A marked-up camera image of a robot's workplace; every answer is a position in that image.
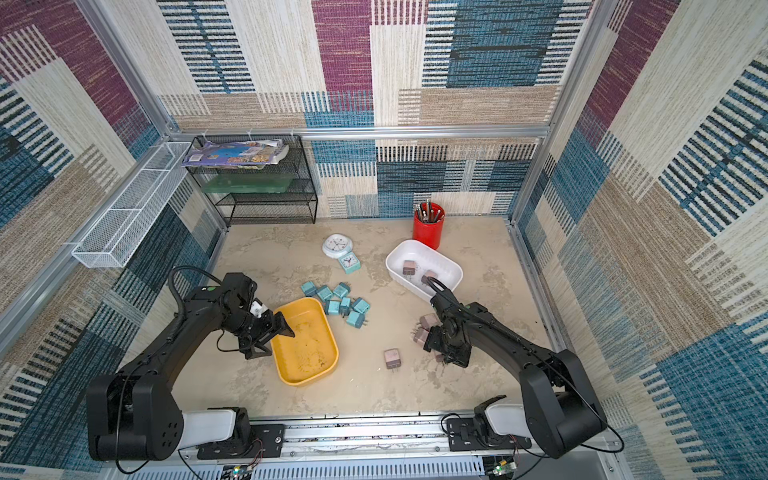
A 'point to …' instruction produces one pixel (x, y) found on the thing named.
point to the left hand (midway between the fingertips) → (285, 340)
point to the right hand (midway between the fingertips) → (443, 358)
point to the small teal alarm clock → (349, 262)
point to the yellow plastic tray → (313, 350)
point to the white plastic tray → (448, 269)
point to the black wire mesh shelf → (280, 194)
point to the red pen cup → (428, 224)
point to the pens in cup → (427, 215)
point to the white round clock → (336, 245)
